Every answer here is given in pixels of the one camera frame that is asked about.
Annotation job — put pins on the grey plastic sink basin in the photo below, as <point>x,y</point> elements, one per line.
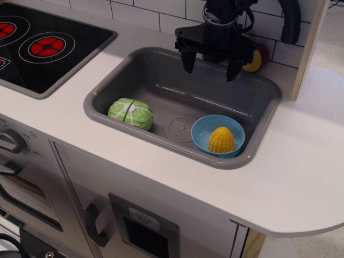
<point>156,77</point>

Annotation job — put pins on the red yellow toy fruit half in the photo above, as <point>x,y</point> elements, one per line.
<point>260,58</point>

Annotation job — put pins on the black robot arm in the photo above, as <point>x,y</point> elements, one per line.
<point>224,14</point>

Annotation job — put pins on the grey oven door handle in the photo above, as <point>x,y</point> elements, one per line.
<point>10,169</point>

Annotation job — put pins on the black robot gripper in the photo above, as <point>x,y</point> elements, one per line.
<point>220,42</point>

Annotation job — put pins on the green toy cabbage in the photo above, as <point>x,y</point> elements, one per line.
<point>132,112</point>

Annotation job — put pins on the yellow toy corn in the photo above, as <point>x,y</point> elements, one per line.
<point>221,141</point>

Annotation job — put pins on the grey dishwasher panel window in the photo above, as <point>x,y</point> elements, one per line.
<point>144,230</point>

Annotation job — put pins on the grey oven knob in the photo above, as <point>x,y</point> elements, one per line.
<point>12,142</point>

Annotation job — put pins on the light blue bowl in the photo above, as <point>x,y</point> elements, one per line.
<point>203,128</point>

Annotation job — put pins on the white toy oven door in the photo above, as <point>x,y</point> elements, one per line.
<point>36,197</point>

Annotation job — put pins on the light wooden side post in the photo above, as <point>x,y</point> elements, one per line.
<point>310,45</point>

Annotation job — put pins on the dark grey toy faucet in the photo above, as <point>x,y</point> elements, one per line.
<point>292,21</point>

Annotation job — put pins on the black toy stove top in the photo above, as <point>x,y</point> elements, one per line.
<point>40,51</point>

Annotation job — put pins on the dark grey cabinet door handle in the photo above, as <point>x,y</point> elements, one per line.
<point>91,214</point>

